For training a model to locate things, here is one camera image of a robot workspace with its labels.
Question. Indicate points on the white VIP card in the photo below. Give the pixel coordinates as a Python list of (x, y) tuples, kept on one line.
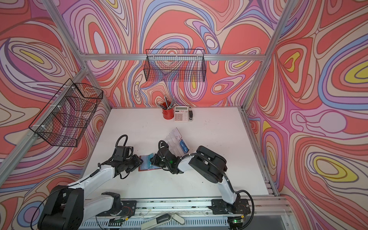
[(177, 134)]

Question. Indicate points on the back wire basket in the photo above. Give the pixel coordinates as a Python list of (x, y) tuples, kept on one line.
[(175, 65)]

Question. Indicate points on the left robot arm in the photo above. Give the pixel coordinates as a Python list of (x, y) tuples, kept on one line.
[(67, 207)]

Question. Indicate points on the left wire basket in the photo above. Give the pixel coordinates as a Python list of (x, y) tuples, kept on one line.
[(63, 122)]

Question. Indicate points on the wire basket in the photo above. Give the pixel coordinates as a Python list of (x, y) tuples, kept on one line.
[(63, 122), (175, 65)]

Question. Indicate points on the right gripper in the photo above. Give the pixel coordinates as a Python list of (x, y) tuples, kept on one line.
[(156, 157)]

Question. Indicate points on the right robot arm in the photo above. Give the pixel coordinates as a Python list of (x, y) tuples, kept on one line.
[(212, 167)]

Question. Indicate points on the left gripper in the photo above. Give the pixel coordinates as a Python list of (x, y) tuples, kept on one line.
[(138, 162)]

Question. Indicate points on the red pen cup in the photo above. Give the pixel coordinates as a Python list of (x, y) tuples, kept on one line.
[(168, 114)]

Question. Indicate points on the white pink calculator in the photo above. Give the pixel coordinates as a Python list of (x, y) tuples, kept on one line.
[(181, 114)]

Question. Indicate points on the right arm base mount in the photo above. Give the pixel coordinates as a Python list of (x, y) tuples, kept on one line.
[(240, 206)]

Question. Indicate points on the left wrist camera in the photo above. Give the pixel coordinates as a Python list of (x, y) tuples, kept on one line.
[(123, 153)]

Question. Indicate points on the red leather card holder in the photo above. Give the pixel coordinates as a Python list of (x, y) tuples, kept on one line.
[(145, 164)]

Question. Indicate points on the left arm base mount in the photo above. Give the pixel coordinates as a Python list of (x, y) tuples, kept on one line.
[(127, 208)]

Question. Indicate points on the grey handheld device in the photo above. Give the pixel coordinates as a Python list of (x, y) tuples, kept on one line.
[(161, 220)]

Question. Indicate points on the black stapler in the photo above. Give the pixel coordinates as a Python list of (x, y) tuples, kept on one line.
[(190, 114)]

